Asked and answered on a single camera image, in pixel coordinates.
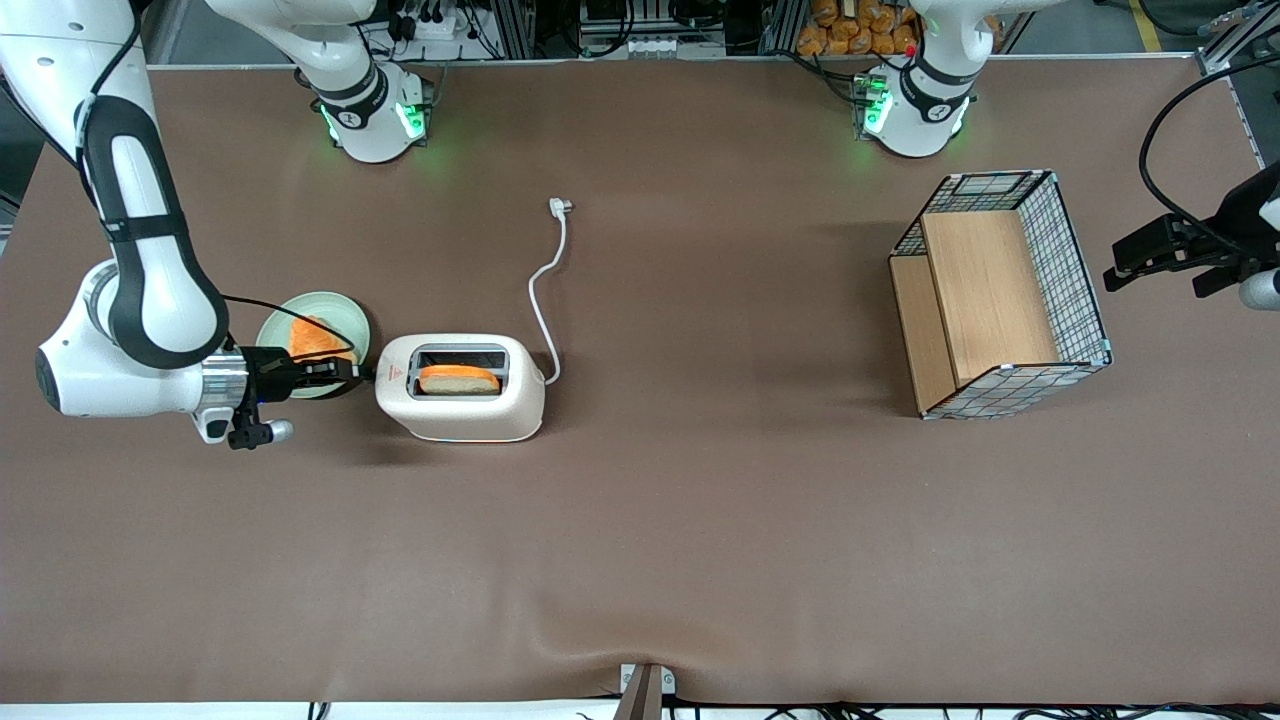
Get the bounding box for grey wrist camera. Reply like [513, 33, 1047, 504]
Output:
[226, 403, 296, 452]
[1238, 268, 1280, 312]

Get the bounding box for camera mounting post with bracket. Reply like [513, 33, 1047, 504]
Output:
[612, 662, 677, 720]

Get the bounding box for pale green round plate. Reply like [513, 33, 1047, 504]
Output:
[254, 291, 373, 401]

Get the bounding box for toast bread slice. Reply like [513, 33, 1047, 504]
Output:
[418, 363, 502, 397]

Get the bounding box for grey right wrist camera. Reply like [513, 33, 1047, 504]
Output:
[226, 403, 296, 452]

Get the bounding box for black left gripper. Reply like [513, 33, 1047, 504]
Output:
[1104, 160, 1280, 299]

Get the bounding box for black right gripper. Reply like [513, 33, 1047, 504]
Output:
[240, 345, 377, 408]

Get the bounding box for wire basket with wooden panels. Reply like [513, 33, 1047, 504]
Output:
[888, 169, 1114, 421]

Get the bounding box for pile of orange bread rolls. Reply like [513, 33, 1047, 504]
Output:
[797, 0, 921, 58]

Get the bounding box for aluminium frame profile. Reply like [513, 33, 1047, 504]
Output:
[1195, 0, 1280, 77]

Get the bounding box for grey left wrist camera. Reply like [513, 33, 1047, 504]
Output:
[1238, 268, 1280, 312]

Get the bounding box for orange triangular pastry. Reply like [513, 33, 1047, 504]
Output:
[288, 315, 360, 367]

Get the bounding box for white power strip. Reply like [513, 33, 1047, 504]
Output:
[385, 0, 491, 41]

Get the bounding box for white two-slot toaster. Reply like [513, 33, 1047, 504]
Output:
[362, 333, 547, 444]

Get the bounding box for brown table cover mat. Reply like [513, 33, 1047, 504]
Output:
[0, 55, 1280, 707]

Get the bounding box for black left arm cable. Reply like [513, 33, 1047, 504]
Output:
[1139, 50, 1280, 253]

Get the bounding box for white toaster power cord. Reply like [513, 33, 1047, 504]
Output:
[527, 197, 575, 387]

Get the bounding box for control electronics box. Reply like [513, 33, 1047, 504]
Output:
[578, 0, 729, 59]

